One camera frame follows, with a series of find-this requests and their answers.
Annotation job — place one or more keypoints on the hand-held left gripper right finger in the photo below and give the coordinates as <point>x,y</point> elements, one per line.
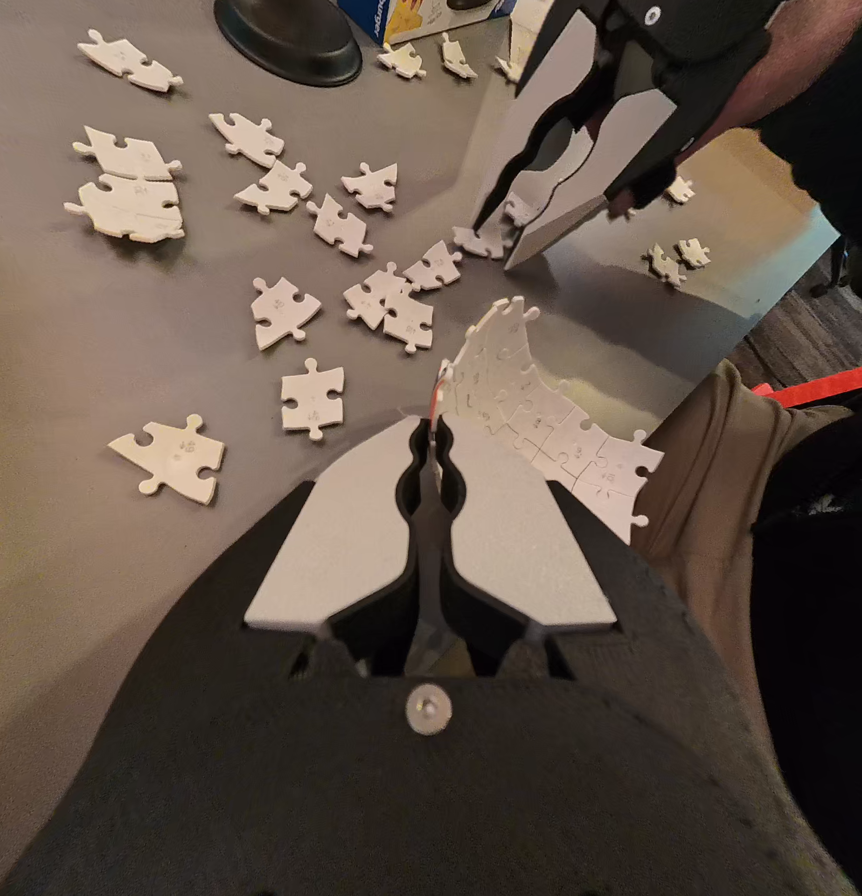
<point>529,553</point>

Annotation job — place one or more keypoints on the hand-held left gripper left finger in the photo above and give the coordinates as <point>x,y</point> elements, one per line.
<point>333,553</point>

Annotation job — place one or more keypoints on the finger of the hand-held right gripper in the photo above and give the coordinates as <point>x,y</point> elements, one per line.
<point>613,147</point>
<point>550,91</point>

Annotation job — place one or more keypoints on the partly built white puzzle ball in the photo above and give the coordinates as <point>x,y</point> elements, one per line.
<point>543,420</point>

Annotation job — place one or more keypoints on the white puzzle pieces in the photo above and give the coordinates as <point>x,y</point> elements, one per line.
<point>312,399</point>

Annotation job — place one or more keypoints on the single white puzzle piece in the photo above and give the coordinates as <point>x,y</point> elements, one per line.
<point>480,243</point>

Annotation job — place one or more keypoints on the person's right forearm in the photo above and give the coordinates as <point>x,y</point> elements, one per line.
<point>837,126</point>

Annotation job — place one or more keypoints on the colourful cardboard puzzle box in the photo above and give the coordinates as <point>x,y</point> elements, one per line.
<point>410,17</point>

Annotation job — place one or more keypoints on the joined white puzzle strip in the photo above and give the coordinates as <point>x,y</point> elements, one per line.
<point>130,210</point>

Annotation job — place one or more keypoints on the person's right hand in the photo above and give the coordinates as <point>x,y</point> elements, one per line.
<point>788,63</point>

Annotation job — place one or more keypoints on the white printed instruction sheet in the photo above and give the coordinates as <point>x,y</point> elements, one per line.
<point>522,49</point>

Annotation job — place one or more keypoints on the black round stand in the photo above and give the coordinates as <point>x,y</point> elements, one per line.
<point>291,42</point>

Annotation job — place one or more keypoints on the orange reflective vest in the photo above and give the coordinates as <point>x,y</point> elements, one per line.
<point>830,385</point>

